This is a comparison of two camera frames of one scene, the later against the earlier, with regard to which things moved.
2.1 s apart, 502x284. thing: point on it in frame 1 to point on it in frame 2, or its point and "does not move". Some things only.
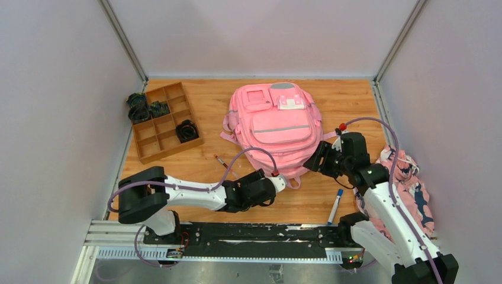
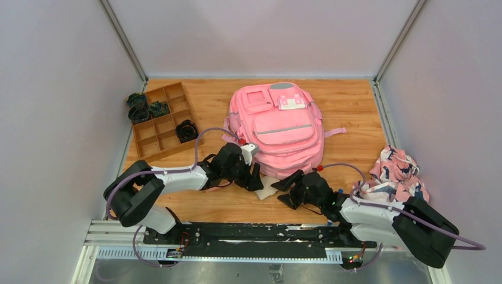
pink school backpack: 280,118 does not move
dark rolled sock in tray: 157,109 does not move
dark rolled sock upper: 137,103 does not move
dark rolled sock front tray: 186,131 does not move
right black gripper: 324,150 to 286,183
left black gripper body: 258,188 to 246,175
